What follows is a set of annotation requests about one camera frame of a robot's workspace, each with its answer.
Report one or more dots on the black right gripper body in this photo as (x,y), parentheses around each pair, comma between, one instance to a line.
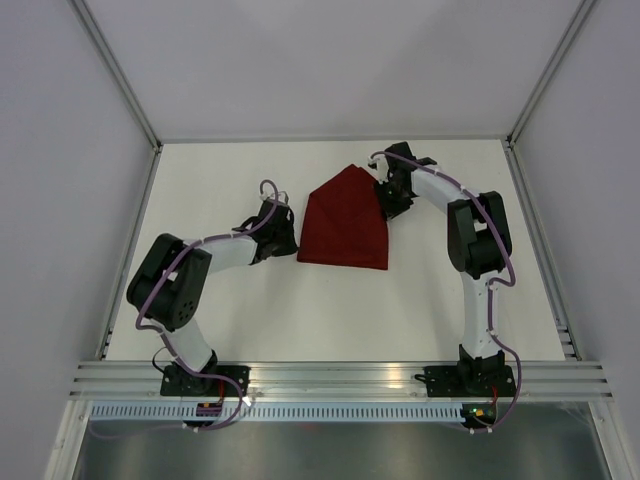
(393,201)

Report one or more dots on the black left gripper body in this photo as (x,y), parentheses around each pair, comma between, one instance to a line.
(284,239)

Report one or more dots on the red cloth napkin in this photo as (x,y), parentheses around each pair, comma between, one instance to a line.
(343,224)

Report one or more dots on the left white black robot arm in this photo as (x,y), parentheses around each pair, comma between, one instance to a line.
(168,285)

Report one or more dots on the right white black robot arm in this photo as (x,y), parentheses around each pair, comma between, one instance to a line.
(479,248)

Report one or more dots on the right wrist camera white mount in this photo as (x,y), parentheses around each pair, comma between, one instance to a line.
(379,165)

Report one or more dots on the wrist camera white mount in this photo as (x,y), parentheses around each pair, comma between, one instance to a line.
(379,165)
(278,198)

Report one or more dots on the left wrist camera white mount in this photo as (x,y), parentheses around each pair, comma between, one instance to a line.
(278,198)

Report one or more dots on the right robot arm base mount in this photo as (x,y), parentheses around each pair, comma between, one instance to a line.
(445,381)

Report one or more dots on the white slotted cable duct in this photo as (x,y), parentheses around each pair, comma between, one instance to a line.
(285,411)

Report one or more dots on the aluminium frame rail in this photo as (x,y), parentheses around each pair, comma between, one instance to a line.
(542,381)

